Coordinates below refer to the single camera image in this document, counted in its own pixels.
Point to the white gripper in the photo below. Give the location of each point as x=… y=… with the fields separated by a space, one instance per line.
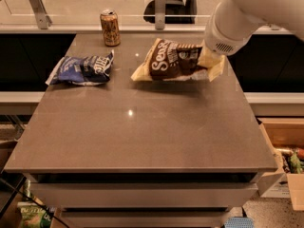
x=222 y=39

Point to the brown chip bag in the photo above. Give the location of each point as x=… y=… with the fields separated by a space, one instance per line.
x=171 y=61

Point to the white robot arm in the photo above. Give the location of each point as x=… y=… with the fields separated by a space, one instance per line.
x=233 y=22

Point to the blue chip bag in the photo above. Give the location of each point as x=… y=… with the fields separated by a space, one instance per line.
x=87 y=71

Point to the green snack bag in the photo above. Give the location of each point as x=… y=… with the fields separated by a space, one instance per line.
x=34 y=216

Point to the black office chair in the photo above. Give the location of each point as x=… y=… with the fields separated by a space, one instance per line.
x=176 y=12

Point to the orange soda can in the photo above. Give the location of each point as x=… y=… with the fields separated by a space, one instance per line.
x=110 y=27

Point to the blue perforated object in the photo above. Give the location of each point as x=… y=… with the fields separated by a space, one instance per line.
x=239 y=223

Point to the upper grey drawer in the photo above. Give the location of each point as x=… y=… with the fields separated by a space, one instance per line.
x=143 y=195

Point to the grey drawer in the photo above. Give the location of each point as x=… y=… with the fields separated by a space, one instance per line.
x=143 y=195
x=145 y=219

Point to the lower grey drawer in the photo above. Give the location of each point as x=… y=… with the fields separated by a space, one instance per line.
x=145 y=219

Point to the middle metal railing bracket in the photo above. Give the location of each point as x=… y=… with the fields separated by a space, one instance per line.
x=159 y=14

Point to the metal railing bracket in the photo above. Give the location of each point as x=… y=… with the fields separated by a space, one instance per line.
x=43 y=21
x=159 y=14

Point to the left metal railing bracket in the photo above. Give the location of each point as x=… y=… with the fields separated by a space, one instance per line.
x=43 y=21

